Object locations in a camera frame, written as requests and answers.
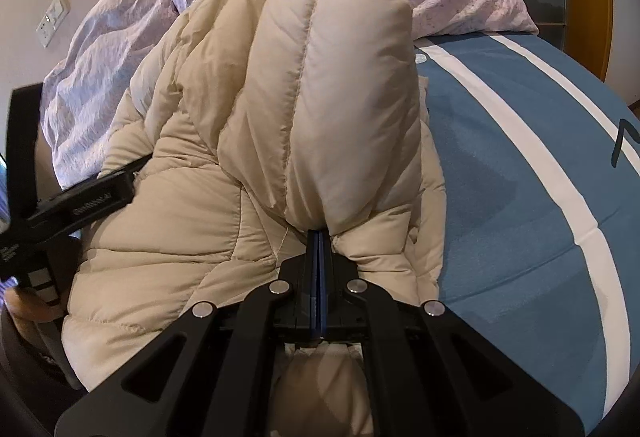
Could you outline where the person's dark clothing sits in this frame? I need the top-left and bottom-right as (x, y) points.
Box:
(0, 314), (88, 398)

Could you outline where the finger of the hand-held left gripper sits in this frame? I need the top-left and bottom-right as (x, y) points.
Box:
(97, 153), (154, 184)

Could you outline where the person's left hand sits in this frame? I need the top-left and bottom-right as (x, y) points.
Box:
(4, 287), (66, 324)

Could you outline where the blue white striped cloth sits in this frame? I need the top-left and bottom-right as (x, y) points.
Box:
(410, 31), (640, 437)

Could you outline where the cream down jacket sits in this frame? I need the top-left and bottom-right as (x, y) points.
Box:
(60, 0), (448, 437)

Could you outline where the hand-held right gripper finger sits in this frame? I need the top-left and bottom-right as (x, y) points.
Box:
(318, 231), (586, 437)
(55, 229), (319, 437)

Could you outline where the purple floral pillow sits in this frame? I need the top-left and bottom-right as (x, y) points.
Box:
(41, 0), (177, 190)

